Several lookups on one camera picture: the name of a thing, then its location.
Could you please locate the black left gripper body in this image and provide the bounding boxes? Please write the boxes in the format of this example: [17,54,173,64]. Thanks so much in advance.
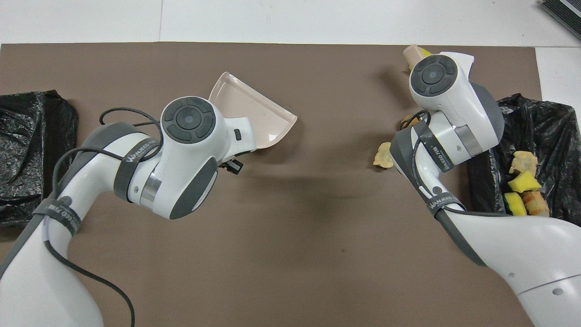
[218,158,244,175]

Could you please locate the beige plastic dustpan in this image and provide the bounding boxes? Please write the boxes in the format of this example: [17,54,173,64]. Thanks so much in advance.
[208,72,298,153]

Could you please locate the beige hand brush black bristles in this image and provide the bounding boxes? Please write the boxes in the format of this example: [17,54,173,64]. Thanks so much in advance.
[403,44,425,69]

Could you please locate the yellow sponge green backing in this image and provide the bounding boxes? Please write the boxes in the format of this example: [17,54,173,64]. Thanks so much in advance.
[504,193,528,217]

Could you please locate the pale cracker piece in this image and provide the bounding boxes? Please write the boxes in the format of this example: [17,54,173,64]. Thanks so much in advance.
[508,151,538,177]
[373,142,394,169]

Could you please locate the plain yellow sponge piece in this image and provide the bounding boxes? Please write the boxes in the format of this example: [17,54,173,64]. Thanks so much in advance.
[507,171,542,194]

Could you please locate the striped croissant bread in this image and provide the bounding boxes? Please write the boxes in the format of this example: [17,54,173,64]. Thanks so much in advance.
[522,191,550,217]

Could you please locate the black bag lined bin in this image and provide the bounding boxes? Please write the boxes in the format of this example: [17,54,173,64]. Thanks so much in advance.
[0,89,79,228]
[468,93,581,228]

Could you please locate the brown table mat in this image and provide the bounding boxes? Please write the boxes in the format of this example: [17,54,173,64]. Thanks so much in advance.
[0,42,569,327]

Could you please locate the pale flat cracker piece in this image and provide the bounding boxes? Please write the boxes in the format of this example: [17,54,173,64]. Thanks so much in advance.
[373,142,394,169]

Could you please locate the notched yellow sponge piece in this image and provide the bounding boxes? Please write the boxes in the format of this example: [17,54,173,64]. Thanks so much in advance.
[409,47,433,72]

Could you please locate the grey ribbed device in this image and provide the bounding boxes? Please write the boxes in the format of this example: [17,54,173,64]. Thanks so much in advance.
[539,0,581,40]

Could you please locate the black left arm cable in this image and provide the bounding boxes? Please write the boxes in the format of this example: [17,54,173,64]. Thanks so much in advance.
[43,107,164,327]

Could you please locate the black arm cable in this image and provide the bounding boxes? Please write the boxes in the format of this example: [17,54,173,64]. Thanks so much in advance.
[43,107,164,327]
[399,109,513,217]

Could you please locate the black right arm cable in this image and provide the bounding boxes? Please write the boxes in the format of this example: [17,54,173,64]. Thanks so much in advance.
[399,109,513,217]

